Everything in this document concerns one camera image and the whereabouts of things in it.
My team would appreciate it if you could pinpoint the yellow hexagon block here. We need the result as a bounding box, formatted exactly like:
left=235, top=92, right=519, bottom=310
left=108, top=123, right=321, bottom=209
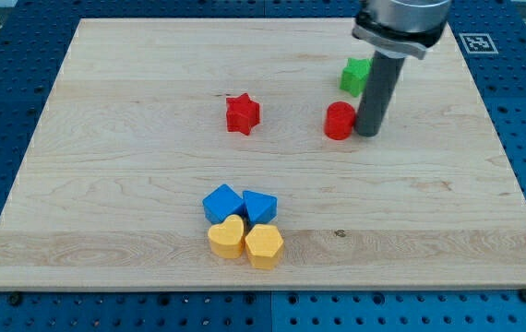
left=245, top=224, right=284, bottom=270

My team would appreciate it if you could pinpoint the green star block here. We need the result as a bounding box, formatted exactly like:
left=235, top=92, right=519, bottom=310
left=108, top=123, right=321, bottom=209
left=340, top=58, right=373, bottom=97

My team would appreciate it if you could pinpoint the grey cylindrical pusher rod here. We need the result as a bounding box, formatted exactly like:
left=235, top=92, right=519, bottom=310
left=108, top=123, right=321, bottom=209
left=354, top=51, right=405, bottom=137

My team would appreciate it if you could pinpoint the yellow heart block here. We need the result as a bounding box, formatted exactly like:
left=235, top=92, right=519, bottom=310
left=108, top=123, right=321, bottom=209
left=207, top=214, right=245, bottom=259

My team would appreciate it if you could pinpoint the light wooden board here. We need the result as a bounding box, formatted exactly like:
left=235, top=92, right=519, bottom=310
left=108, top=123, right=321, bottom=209
left=0, top=18, right=526, bottom=291

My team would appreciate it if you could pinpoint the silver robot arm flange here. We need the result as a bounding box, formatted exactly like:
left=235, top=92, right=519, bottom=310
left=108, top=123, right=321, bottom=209
left=352, top=0, right=452, bottom=60

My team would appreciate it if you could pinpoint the red cylinder block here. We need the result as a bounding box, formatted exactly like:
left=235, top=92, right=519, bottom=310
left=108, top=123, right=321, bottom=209
left=324, top=101, right=356, bottom=140

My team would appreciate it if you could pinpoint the blue cube block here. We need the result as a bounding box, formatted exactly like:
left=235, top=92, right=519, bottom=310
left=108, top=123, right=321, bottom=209
left=202, top=184, right=245, bottom=224

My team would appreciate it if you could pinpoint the white fiducial marker tag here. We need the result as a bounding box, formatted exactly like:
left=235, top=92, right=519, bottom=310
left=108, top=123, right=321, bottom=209
left=460, top=33, right=498, bottom=54

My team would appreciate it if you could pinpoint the red star block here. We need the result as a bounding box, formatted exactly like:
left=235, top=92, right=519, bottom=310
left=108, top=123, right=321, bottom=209
left=226, top=93, right=260, bottom=136

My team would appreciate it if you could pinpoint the blue triangle block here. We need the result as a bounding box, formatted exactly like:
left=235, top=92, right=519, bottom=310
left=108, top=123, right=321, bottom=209
left=243, top=190, right=278, bottom=225

